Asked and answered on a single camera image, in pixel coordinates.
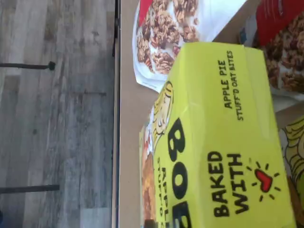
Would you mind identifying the green Bobo's apple pie box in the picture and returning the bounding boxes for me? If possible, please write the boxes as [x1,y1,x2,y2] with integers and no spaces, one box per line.
[139,41,297,228]
[277,115,304,228]

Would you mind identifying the black metal shelf rack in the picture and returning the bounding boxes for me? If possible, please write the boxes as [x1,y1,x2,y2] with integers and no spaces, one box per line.
[111,0,122,228]

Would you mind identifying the white granola cereal box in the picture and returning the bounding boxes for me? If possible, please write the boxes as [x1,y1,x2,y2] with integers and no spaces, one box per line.
[132,0,249,94]

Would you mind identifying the red granola cereal box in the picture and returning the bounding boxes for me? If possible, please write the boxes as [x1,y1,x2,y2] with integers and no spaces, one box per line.
[251,0,304,94]

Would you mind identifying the black metal bar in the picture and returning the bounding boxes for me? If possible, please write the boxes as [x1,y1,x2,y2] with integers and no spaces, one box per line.
[0,61,57,71]
[0,184,60,194]

